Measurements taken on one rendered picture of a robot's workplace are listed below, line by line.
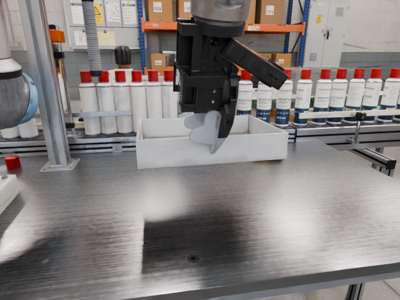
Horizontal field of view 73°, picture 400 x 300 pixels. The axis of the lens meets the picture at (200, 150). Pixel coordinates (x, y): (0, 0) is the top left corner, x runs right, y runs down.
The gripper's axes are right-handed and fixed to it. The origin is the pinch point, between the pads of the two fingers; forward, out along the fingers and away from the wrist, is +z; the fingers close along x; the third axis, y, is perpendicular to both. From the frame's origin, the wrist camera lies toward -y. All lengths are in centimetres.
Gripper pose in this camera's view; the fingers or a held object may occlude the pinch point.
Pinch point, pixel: (215, 144)
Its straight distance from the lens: 47.5
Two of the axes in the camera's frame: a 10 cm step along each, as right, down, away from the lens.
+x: 2.5, 5.9, -7.7
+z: -0.9, 8.0, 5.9
